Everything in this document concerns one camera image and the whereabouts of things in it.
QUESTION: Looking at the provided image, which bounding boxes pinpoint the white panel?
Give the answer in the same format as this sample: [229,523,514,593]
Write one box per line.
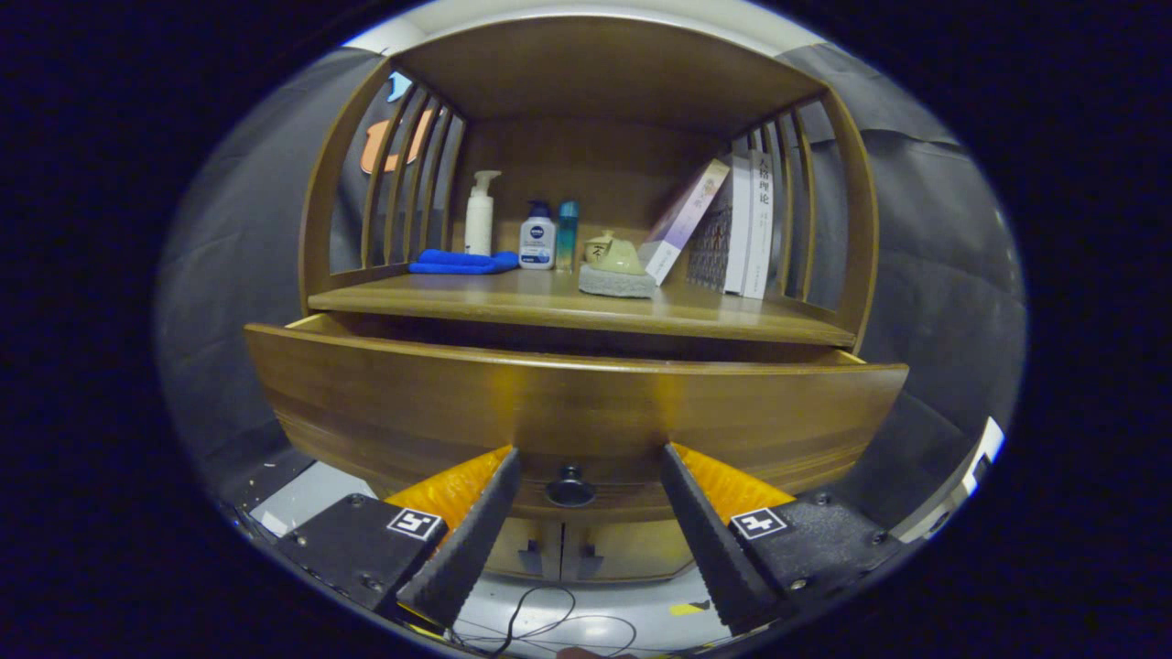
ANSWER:
[893,416,1006,543]

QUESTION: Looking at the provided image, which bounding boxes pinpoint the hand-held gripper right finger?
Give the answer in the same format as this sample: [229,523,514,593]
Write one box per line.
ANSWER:
[661,443,907,634]

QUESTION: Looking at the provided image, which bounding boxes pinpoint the plain white book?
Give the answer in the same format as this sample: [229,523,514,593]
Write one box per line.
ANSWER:
[723,154,754,296]

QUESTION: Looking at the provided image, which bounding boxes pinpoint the wooden countertop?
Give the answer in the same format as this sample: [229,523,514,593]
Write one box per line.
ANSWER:
[307,268,857,347]

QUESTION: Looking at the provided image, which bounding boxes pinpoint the black cable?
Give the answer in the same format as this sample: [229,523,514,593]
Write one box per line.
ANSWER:
[458,586,637,656]

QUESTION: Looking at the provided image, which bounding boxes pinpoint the blue cloth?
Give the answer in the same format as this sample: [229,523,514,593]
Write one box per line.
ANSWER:
[408,249,520,275]

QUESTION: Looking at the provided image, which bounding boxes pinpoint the teal bottle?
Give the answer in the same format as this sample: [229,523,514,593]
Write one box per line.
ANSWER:
[556,200,580,272]

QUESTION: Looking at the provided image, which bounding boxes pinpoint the wooden cabinet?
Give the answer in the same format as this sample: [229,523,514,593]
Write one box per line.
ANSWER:
[298,16,880,587]

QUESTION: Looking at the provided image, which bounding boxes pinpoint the purple and white book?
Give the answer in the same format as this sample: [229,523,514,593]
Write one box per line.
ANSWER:
[641,158,732,286]

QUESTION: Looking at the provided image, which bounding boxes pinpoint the wooden cabinet door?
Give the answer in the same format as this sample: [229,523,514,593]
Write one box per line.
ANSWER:
[561,520,697,582]
[483,517,561,582]

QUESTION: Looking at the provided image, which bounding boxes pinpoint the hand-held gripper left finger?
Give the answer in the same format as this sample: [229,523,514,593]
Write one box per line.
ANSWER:
[275,446,523,632]

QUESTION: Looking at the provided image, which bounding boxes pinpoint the white bottle blue cap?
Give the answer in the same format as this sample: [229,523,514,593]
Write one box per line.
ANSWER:
[518,200,558,270]

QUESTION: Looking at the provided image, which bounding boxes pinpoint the white pump bottle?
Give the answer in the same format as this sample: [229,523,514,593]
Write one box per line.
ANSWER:
[464,170,502,256]

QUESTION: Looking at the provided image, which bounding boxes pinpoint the wooden drawer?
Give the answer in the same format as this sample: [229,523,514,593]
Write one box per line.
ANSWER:
[243,311,910,524]

